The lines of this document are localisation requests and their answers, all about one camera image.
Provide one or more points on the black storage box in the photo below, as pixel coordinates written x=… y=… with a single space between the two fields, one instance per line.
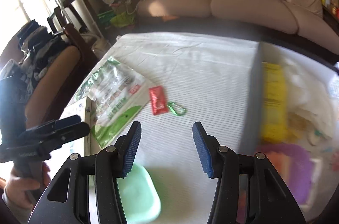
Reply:
x=299 y=130

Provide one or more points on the yellow box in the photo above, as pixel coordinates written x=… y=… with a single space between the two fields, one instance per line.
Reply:
x=274 y=127

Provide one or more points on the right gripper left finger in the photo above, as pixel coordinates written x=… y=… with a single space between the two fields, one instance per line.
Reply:
x=66 y=199

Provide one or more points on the green seaweed snack bag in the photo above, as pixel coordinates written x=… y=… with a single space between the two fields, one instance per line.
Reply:
x=117 y=93

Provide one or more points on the person left hand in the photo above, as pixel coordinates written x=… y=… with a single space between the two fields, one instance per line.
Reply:
x=16 y=189

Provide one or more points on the green plastic square dish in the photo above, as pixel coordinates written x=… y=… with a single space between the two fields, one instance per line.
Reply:
x=140 y=200

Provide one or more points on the red sachet packet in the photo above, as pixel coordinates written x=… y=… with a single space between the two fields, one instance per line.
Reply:
x=158 y=100

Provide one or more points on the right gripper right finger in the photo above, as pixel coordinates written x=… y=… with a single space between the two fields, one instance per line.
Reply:
x=268 y=199

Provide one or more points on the green carabiner clip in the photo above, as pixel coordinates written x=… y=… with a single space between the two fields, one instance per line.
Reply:
x=176 y=109

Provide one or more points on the striped white tablecloth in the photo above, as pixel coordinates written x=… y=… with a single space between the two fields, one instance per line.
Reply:
x=218 y=80

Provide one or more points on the wooden chair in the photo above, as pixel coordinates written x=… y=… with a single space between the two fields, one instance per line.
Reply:
x=69 y=14

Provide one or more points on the white plastic bag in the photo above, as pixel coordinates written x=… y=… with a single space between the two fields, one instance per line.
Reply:
x=308 y=98

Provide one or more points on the white glove box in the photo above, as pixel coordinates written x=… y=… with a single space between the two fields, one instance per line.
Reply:
x=80 y=134

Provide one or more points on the purple plastic bowl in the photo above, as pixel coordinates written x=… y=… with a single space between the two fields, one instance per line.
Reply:
x=294 y=165

